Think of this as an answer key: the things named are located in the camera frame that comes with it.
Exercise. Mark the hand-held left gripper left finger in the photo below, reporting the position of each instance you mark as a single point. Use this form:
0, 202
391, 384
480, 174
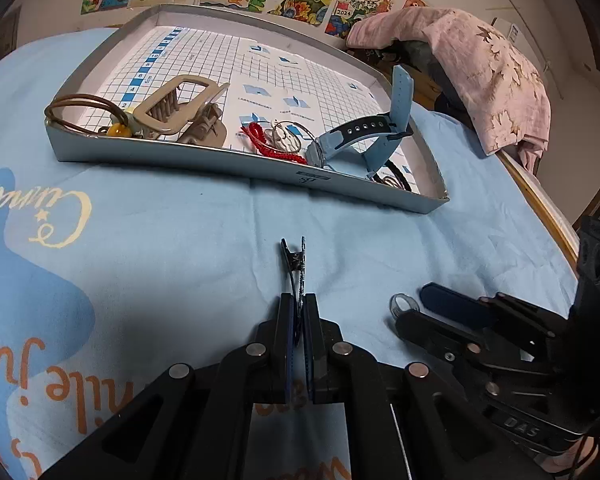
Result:
286, 345

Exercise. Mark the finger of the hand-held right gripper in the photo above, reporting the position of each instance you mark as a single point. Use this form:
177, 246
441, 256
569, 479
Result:
455, 302
430, 332

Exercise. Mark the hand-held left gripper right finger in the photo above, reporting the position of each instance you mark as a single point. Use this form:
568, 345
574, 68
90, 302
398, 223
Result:
311, 350

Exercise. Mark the black beaded hair clip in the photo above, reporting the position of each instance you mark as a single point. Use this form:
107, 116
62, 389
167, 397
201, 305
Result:
296, 262

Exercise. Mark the small white charm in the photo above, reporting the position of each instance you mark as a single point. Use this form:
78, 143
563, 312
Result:
286, 140

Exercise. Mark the grey tray with grid paper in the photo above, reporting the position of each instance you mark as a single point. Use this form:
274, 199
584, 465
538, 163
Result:
200, 55

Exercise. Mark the person's right hand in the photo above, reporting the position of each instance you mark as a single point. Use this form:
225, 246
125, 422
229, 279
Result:
575, 460

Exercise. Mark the wooden bed with white mattress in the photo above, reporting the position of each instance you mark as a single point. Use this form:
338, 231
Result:
545, 200

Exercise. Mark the light blue printed bed sheet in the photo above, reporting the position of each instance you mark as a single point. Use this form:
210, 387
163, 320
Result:
180, 220

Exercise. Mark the blue wrist watch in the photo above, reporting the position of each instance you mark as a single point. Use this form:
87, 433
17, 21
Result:
360, 127

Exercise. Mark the beige hair claw clip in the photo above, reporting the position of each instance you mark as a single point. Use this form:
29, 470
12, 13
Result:
200, 132

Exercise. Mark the pink floral blanket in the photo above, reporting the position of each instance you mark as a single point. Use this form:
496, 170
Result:
460, 60

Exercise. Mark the white air conditioner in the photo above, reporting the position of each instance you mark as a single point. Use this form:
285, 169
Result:
507, 30

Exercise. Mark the brown door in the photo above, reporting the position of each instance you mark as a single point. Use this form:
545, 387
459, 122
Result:
0, 40

